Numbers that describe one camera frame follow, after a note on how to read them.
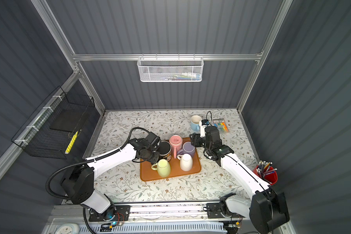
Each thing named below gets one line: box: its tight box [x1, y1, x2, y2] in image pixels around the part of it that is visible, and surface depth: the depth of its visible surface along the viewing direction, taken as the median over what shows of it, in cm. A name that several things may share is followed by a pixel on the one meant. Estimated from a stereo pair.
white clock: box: [54, 223, 79, 234], surface depth 69 cm
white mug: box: [176, 153, 194, 172], surface depth 86 cm
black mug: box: [157, 140, 173, 161], surface depth 86 cm
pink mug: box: [168, 134, 183, 159], surface depth 91 cm
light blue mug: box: [190, 115, 202, 132], surface depth 104 cm
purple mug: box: [176, 141, 195, 158], surface depth 91 cm
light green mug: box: [151, 158, 171, 178], surface depth 83 cm
